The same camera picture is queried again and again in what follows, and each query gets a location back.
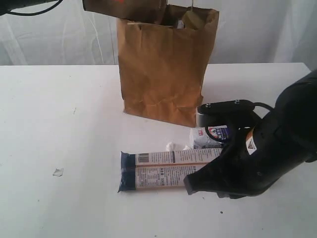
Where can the white backdrop curtain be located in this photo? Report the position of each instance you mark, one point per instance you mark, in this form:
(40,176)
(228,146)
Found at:
(249,31)

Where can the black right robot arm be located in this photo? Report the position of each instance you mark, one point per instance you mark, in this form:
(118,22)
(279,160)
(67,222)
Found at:
(296,110)

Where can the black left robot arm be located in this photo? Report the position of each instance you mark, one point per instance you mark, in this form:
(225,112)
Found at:
(8,5)

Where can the small torn plastic scrap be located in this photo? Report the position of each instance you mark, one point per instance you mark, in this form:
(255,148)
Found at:
(58,172)

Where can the white blue salt packet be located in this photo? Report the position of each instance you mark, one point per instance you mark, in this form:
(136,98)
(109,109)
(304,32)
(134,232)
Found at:
(215,138)

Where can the clear jar gold lid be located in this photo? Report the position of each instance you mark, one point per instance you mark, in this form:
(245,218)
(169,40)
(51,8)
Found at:
(190,20)

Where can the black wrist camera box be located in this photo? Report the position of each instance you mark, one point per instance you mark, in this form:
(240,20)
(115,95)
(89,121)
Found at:
(233,114)

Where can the long noodle package dark ends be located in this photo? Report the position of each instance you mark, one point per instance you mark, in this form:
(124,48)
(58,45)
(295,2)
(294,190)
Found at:
(162,169)

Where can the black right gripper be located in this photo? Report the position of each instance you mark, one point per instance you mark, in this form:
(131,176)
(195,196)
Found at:
(262,156)

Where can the kraft stand-up coffee pouch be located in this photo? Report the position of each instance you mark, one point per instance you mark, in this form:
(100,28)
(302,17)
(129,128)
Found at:
(148,11)

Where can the brown paper shopping bag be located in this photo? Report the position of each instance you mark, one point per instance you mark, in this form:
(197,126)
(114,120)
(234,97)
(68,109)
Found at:
(162,68)

